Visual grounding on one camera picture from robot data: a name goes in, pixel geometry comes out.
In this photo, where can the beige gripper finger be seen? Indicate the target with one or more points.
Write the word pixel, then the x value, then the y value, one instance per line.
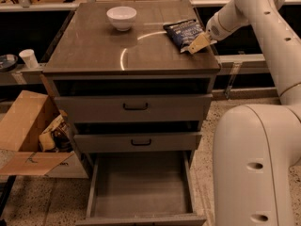
pixel 200 42

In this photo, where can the grey drawer cabinet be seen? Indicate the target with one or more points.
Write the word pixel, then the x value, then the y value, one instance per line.
pixel 95 59

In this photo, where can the white ceramic bowl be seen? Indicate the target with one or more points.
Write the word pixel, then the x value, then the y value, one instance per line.
pixel 122 18

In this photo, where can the open cardboard box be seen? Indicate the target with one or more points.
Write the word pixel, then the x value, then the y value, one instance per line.
pixel 20 130

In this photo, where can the dark round tape roll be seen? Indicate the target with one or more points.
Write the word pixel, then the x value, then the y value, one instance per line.
pixel 8 62

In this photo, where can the middle grey drawer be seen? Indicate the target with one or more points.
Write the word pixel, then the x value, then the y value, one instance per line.
pixel 124 143

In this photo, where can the bottom grey open drawer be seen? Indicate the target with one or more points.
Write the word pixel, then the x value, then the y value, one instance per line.
pixel 141 189

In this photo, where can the white paper cup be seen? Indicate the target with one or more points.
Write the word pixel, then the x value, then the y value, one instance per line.
pixel 29 58

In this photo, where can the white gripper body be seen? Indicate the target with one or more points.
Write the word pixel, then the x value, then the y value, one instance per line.
pixel 213 28

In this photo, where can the packaging items in box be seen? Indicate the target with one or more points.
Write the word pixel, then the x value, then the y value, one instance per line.
pixel 56 137

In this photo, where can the blue chip bag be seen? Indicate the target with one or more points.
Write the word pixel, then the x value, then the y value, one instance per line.
pixel 183 33

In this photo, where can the top grey drawer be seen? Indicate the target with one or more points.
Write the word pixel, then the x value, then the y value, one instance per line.
pixel 81 109

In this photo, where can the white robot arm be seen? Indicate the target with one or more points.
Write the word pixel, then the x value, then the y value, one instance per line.
pixel 255 145

